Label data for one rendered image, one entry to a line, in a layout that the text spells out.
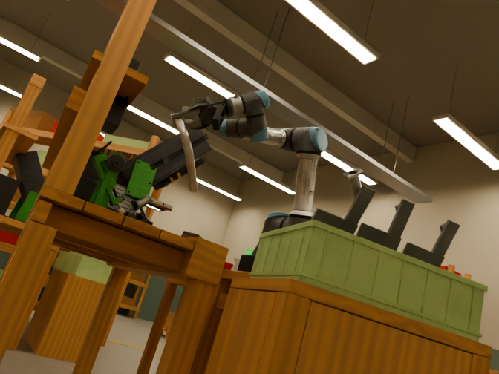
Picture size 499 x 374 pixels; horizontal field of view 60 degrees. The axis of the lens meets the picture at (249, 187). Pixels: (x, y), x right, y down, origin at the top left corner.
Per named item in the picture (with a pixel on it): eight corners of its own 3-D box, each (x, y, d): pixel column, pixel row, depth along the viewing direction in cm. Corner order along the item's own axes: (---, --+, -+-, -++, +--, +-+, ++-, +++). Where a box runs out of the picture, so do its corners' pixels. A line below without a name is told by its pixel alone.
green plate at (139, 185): (141, 207, 223) (151, 173, 234) (146, 202, 217) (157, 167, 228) (120, 199, 218) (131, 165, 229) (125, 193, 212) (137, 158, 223)
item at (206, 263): (125, 271, 294) (134, 249, 298) (218, 286, 164) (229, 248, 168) (105, 264, 288) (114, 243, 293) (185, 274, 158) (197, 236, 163)
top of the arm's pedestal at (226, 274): (267, 294, 218) (269, 287, 219) (307, 302, 190) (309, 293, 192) (213, 276, 204) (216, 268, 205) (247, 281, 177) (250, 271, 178)
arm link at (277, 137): (284, 130, 216) (217, 113, 178) (303, 129, 209) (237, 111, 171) (283, 153, 216) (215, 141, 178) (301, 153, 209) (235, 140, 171)
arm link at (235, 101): (243, 117, 164) (242, 98, 159) (232, 120, 163) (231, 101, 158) (237, 109, 170) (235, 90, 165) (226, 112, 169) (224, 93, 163)
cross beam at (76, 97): (49, 170, 270) (55, 157, 272) (78, 112, 157) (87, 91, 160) (41, 167, 268) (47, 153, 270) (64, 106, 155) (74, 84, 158)
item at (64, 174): (42, 222, 273) (100, 91, 301) (73, 195, 144) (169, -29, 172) (27, 217, 269) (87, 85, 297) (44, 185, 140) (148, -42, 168)
